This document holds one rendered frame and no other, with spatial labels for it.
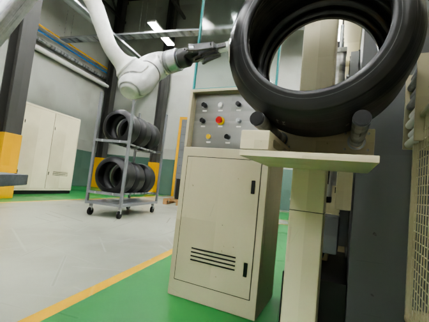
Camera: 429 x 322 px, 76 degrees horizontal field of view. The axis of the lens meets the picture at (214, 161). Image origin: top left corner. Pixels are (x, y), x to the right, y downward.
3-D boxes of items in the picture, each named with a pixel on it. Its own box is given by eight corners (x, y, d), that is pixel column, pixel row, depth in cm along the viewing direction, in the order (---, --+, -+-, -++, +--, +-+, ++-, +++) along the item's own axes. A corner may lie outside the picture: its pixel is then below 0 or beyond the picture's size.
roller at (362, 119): (362, 135, 101) (363, 147, 101) (349, 136, 103) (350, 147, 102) (371, 108, 70) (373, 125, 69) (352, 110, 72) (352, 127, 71)
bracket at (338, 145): (266, 151, 118) (269, 129, 119) (373, 156, 101) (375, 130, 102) (264, 150, 115) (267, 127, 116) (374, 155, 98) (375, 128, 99)
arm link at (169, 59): (174, 57, 118) (186, 53, 115) (174, 76, 116) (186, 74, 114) (161, 46, 110) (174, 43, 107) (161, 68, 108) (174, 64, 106)
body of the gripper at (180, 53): (174, 45, 107) (195, 39, 104) (185, 55, 115) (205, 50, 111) (174, 63, 106) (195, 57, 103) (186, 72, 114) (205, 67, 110)
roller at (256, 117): (283, 132, 114) (287, 142, 112) (273, 136, 115) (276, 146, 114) (261, 108, 82) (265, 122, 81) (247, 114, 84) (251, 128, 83)
